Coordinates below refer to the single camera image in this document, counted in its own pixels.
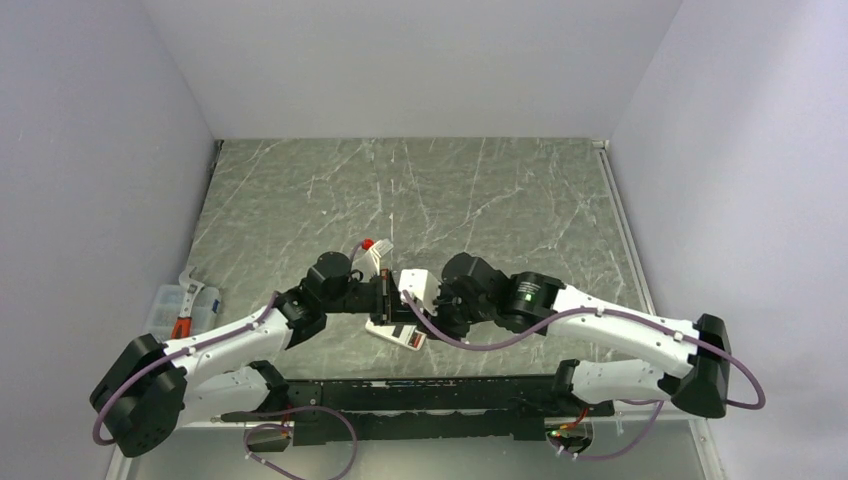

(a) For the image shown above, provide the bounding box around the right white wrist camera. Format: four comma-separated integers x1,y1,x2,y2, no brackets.
397,269,440,316

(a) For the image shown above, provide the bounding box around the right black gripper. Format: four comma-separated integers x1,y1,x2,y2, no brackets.
417,279,496,346

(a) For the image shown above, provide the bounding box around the clear plastic screw box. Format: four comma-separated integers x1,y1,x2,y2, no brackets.
143,284,221,342

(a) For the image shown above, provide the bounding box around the aluminium frame rail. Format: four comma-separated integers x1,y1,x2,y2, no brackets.
591,140,656,314

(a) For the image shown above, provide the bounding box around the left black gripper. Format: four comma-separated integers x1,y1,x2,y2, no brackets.
323,268,420,326

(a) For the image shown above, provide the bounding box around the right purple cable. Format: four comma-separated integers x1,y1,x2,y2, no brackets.
400,290,768,462

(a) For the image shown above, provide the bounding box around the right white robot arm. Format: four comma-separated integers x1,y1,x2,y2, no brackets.
402,253,731,419

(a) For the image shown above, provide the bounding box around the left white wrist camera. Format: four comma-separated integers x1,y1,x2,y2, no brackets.
356,238,394,280

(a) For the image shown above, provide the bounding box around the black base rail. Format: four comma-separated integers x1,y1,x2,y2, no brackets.
262,374,614,446

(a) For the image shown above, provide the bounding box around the red white remote control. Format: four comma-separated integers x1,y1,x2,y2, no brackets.
365,321,426,351

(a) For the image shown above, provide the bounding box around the orange handled adjustable wrench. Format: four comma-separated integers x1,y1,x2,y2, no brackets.
170,265,205,339

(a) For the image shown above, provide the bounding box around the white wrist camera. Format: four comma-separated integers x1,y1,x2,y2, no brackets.
397,269,440,316
356,238,394,280

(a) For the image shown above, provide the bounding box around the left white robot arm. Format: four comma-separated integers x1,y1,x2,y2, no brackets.
89,252,417,457

